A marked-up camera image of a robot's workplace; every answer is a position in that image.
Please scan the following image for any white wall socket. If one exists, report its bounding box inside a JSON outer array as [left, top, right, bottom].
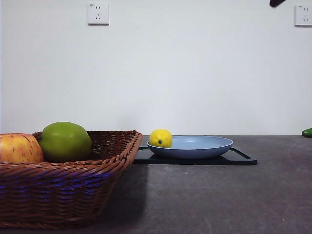
[[294, 4, 312, 27], [87, 2, 110, 26]]

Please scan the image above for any green apple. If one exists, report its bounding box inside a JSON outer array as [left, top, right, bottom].
[[38, 121, 100, 162]]

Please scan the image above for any yellow lemon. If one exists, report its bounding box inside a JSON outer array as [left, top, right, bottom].
[[149, 129, 173, 149]]

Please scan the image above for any blue round plate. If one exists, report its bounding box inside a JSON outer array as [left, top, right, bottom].
[[146, 135, 234, 159]]

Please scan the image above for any black flat tray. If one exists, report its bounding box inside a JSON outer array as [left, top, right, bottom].
[[133, 146, 258, 166]]

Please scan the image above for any brown wicker basket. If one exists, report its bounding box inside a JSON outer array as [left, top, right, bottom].
[[0, 130, 144, 223]]

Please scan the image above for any red yellow apple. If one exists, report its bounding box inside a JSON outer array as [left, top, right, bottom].
[[0, 133, 44, 164]]

